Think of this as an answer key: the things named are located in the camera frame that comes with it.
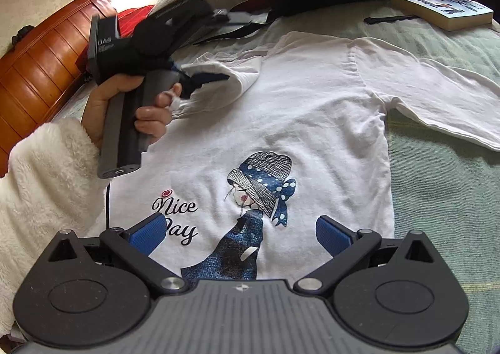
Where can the wooden headboard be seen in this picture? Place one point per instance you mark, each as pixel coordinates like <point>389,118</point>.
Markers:
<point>47,61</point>

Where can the pale blue cloth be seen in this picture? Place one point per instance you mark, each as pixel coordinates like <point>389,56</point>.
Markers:
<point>250,18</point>

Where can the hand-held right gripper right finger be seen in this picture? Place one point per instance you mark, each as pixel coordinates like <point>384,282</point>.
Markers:
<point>332,236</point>

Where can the person's left forearm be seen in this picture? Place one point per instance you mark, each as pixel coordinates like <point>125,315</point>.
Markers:
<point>47,182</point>

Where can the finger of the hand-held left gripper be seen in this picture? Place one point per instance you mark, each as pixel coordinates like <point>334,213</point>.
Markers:
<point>211,77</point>
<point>215,19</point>

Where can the person's left hand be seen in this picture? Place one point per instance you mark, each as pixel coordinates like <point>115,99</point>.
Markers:
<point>97,111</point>

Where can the white printed t-shirt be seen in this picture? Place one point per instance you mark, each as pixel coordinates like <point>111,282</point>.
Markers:
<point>312,111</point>

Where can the paperback book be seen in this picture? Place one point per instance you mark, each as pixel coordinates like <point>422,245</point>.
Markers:
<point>437,6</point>

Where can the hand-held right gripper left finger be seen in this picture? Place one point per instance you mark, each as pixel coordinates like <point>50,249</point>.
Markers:
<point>146,234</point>

